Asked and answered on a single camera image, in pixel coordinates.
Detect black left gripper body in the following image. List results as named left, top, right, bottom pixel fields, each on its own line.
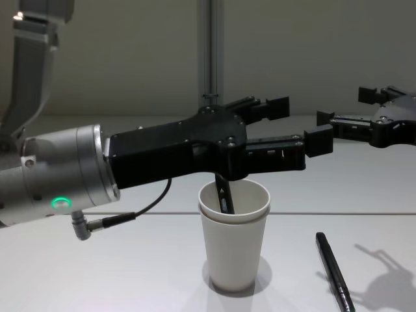
left=105, top=105, right=249, bottom=191

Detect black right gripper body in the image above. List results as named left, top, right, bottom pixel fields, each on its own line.
left=369, top=93, right=416, bottom=150

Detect white paper cup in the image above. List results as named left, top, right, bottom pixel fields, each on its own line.
left=198, top=179, right=272, bottom=224
left=199, top=203, right=270, bottom=292

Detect black pen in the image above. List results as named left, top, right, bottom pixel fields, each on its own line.
left=214, top=173, right=236, bottom=216
left=315, top=231, right=356, bottom=312

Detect grey striped post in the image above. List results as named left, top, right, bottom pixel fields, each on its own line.
left=197, top=0, right=226, bottom=107

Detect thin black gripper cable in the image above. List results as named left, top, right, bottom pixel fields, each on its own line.
left=71, top=177, right=174, bottom=242

